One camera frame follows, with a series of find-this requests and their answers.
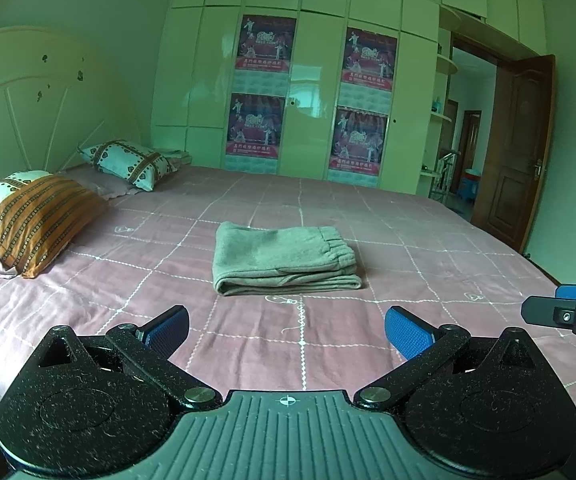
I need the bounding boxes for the folded cloth stack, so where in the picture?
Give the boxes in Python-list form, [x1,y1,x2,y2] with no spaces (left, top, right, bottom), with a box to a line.
[153,147,192,166]

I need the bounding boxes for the heart-print pillow with brown bands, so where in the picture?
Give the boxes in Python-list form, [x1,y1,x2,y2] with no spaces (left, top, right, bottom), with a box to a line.
[79,139,179,192]

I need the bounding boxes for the brown wooden door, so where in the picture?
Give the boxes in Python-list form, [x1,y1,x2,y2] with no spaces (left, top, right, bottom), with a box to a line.
[470,54,556,253]

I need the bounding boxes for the bed with pink checked sheet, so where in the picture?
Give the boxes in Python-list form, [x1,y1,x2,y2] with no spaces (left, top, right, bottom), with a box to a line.
[0,162,576,480]

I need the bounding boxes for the cream glossy wardrobe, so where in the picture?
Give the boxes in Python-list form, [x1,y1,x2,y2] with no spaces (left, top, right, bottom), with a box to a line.
[150,0,549,198]

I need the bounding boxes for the grey-green knit pants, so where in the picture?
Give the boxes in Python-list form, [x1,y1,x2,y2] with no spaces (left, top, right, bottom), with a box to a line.
[212,221,364,297]

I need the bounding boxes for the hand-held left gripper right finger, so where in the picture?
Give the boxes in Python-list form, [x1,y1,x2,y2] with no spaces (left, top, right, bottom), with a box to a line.
[354,306,549,409]

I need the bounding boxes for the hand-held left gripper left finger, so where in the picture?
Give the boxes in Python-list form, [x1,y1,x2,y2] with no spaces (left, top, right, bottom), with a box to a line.
[28,305,221,409]

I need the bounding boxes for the wall poster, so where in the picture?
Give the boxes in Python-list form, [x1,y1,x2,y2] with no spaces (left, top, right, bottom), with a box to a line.
[224,92,286,173]
[328,105,389,181]
[231,14,297,93]
[340,26,399,106]

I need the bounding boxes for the cream bed headboard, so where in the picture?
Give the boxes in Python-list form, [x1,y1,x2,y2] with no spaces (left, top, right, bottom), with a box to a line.
[0,26,141,191]

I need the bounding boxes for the cream corner shelf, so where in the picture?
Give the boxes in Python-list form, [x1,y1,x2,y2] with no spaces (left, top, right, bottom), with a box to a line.
[420,42,461,196]

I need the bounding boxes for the orange striped pillow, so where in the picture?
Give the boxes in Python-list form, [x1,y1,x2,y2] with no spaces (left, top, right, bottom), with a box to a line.
[0,174,110,280]

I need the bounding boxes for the metal rack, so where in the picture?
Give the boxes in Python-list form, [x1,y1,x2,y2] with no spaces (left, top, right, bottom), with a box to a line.
[430,150,461,206]

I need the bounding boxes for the red and blue stool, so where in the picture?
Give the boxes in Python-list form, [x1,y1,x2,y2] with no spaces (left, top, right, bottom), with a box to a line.
[460,170,481,203]

